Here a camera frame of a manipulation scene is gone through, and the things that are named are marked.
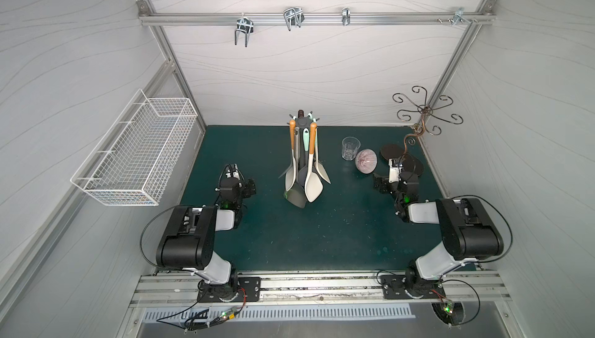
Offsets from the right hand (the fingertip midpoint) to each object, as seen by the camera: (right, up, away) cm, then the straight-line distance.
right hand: (388, 172), depth 96 cm
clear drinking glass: (-13, +11, +12) cm, 21 cm away
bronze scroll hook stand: (+15, +3, +11) cm, 19 cm away
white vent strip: (-66, -42, -25) cm, 82 cm away
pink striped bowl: (-7, +4, +9) cm, 12 cm away
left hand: (-62, -3, -1) cm, 62 cm away
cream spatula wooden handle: (-32, -3, -12) cm, 34 cm away
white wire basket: (-87, +7, -26) cm, 91 cm away
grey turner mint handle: (-38, -8, -11) cm, 40 cm away
